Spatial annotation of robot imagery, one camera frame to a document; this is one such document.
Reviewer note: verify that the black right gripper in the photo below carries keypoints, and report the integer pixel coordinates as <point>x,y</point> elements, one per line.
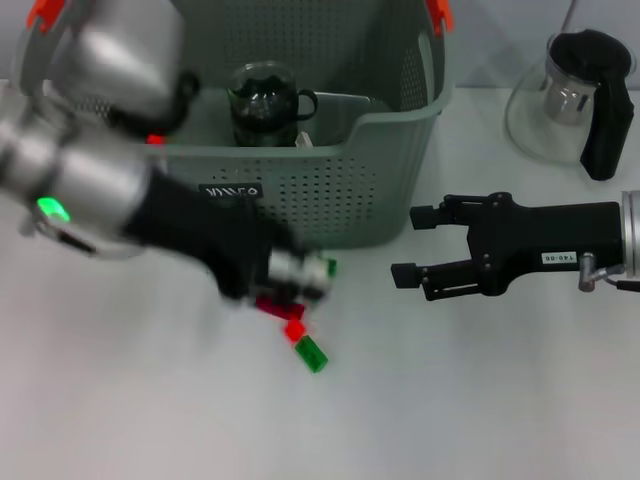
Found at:
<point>542,237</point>

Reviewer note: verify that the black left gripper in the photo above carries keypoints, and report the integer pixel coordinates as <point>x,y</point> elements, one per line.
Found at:
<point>210,235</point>

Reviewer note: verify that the white toy brick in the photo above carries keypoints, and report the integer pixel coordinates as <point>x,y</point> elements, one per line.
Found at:
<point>300,272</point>
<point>304,140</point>

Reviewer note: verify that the green toy brick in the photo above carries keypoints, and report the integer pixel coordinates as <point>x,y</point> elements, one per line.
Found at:
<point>311,354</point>
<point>331,266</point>

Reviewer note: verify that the small red toy brick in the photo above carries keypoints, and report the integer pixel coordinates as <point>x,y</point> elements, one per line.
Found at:
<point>295,329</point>
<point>156,140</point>

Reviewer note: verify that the grey perforated plastic storage bin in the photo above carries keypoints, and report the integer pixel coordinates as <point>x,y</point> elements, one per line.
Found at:
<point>350,190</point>

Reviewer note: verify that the dark red toy brick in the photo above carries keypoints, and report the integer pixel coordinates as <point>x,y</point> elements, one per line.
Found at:
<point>280,309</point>

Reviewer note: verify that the black clay teapot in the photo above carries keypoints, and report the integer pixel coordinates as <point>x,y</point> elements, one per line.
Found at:
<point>187,87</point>

